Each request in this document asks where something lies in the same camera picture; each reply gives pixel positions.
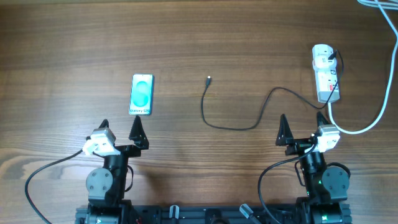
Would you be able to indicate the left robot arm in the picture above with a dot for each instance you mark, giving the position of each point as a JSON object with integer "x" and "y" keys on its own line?
{"x": 106, "y": 186}

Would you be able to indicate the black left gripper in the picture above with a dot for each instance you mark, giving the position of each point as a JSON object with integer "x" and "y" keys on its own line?
{"x": 138, "y": 139}

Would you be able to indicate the white charger plug adapter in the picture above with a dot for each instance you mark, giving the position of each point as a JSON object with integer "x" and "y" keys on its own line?
{"x": 322, "y": 62}

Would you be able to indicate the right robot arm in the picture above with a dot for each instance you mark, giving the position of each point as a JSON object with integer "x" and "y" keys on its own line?
{"x": 326, "y": 184}

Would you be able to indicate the light blue Galaxy smartphone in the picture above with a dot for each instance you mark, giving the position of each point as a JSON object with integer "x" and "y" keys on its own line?
{"x": 142, "y": 90}

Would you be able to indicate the white power strip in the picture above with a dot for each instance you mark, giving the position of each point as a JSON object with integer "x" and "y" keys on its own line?
{"x": 327, "y": 89}

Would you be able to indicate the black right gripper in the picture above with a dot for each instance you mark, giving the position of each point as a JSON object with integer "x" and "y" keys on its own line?
{"x": 285, "y": 137}

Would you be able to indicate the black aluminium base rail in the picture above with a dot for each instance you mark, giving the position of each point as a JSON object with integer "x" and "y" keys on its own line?
{"x": 280, "y": 213}

